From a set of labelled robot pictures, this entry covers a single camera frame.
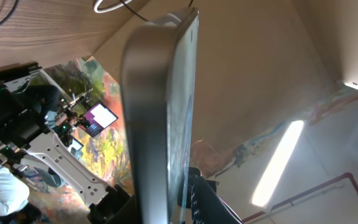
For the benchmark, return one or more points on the person in white shirt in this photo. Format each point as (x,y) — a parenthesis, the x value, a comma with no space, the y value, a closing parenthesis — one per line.
(14,200)

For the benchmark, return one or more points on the laptop with bright screen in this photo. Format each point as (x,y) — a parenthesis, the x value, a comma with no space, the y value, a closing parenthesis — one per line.
(97,119)

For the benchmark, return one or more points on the smartphone with teal screen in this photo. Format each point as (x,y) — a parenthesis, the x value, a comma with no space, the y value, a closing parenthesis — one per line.
(157,82)

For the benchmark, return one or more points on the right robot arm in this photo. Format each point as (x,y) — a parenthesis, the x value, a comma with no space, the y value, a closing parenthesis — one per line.
(24,128)

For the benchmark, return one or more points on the colourful wall painting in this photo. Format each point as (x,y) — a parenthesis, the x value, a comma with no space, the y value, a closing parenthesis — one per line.
(105,155)

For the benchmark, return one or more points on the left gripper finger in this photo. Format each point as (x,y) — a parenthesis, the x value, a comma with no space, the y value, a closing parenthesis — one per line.
(205,205)

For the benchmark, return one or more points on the ceiling strip light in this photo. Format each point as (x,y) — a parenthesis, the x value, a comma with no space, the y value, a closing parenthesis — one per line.
(275,168)

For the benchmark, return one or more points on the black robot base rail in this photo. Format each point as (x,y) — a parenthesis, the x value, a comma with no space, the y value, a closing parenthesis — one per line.
(17,80)

